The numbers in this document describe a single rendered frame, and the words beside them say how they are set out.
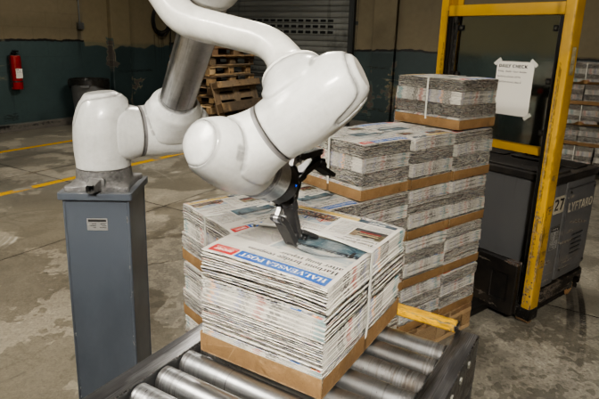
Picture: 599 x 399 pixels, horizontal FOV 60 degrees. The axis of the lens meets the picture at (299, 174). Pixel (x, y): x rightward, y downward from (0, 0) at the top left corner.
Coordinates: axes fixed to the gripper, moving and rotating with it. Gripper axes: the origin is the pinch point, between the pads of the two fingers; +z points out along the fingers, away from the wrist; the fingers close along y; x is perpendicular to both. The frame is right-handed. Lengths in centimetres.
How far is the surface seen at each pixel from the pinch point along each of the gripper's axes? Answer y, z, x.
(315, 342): 25.6, -9.1, 11.3
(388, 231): 1.1, 13.5, 11.4
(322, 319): 21.2, -11.6, 12.5
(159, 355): 38.6, -9.5, -21.4
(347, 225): 2.2, 11.1, 2.6
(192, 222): 9, 52, -75
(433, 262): -3, 148, -11
